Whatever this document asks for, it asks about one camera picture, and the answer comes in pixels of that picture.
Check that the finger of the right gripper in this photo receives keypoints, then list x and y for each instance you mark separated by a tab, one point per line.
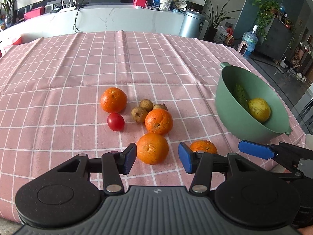
284	148
265	152

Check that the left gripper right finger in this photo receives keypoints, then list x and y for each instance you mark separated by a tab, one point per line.
202	165

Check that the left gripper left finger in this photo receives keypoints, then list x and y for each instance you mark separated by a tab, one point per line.
112	165

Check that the small orange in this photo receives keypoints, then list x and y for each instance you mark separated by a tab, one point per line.
203	145

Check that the red cherry tomato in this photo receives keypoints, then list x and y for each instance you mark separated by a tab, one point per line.
116	122

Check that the green colander bowl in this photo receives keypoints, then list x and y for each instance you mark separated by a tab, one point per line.
240	122

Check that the yellow-green pear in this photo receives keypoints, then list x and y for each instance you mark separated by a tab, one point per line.
259	109

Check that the large orange front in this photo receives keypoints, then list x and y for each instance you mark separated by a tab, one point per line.
152	148

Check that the brown longan fruit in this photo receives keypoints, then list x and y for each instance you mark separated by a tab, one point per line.
146	104
139	114
160	106

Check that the green cucumber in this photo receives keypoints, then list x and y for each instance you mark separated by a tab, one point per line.
240	95

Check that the pink checkered tablecloth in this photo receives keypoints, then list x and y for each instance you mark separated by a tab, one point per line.
72	94

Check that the blue water jug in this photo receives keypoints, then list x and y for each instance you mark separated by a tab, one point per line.
251	39

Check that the dark grey sideboard cabinet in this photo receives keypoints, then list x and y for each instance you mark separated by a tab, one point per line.
277	41

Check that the white plastic bag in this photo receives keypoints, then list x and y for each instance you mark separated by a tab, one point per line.
221	34

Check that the silver trash bin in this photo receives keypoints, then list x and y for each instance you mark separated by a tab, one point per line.
192	24

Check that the tall leaf potted plant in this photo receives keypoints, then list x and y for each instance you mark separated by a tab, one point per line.
215	16

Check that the hanging ivy plant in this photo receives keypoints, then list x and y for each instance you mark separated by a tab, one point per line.
266	12

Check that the white wifi router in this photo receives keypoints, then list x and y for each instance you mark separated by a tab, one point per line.
68	5

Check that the red box on cabinet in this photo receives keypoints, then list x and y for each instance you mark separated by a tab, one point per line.
140	4

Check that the pink red flat box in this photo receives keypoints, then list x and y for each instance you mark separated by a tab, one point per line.
34	13

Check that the left green potted plant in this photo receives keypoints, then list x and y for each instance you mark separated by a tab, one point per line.
8	6

